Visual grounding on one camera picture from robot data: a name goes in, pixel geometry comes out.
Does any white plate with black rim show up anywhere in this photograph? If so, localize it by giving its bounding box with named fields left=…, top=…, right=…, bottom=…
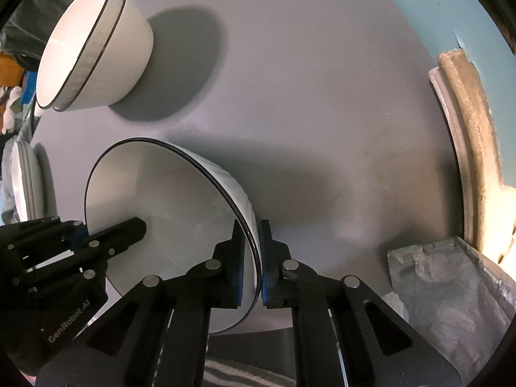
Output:
left=11, top=141, right=33, bottom=222

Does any clear plastic bag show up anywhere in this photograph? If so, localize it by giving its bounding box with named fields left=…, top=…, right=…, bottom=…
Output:
left=386, top=236, right=515, bottom=376

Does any dark cloth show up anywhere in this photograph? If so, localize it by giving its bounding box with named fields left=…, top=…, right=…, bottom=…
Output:
left=7, top=0, right=83, bottom=71

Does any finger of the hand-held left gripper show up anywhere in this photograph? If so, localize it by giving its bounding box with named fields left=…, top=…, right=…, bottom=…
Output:
left=72, top=216, right=147, bottom=265
left=0, top=216, right=88, bottom=267

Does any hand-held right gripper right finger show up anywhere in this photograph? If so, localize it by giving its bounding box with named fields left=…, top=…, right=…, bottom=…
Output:
left=260, top=220, right=462, bottom=387

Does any white bowl with black rim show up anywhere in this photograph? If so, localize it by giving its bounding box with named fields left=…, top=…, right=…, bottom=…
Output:
left=84, top=138, right=263, bottom=336
left=35, top=0, right=125, bottom=110
left=52, top=0, right=155, bottom=113

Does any beige wall moulding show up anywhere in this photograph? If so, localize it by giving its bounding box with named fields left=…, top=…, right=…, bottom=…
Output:
left=428, top=48, right=516, bottom=267

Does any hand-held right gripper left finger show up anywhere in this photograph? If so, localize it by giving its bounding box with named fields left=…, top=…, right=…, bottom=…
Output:
left=35, top=220, right=247, bottom=387

